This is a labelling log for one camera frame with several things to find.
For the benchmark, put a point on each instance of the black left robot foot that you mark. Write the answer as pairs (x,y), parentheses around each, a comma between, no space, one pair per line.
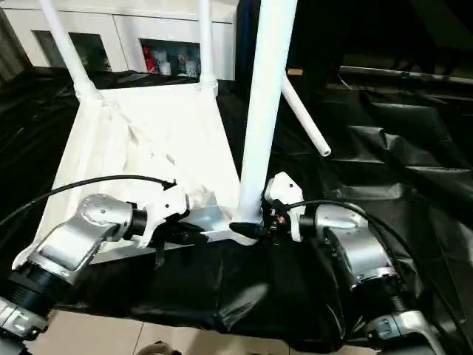
(159,349)

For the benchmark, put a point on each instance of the white bottle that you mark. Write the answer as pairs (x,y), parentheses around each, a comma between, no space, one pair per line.
(165,67)

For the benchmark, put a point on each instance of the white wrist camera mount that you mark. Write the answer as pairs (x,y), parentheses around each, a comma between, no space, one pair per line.
(284,188)
(166,207)

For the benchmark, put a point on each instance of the white plastic table leg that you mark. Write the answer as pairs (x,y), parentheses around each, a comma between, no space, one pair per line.
(70,55)
(306,118)
(207,44)
(266,92)

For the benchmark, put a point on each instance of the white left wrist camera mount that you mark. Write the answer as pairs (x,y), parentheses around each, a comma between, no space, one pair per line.
(166,207)

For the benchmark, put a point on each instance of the grey curtain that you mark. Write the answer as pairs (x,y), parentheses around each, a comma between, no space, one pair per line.
(13,48)

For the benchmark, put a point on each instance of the black box with yellow label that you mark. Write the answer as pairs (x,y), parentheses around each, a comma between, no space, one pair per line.
(318,33)

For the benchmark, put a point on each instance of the white glass-door cabinet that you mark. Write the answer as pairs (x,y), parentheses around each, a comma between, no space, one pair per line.
(122,22)

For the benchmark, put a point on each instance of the black work mat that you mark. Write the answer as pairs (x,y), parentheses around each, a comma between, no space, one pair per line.
(388,177)

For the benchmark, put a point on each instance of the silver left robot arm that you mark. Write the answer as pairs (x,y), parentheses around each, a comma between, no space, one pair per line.
(85,236)

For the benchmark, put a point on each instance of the red package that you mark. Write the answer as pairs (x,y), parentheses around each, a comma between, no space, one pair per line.
(149,59)

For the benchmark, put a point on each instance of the dark metal rail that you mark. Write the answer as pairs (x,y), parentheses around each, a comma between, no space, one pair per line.
(406,73)

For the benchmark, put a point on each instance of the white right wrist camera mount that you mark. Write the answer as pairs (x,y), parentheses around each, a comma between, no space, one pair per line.
(284,188)

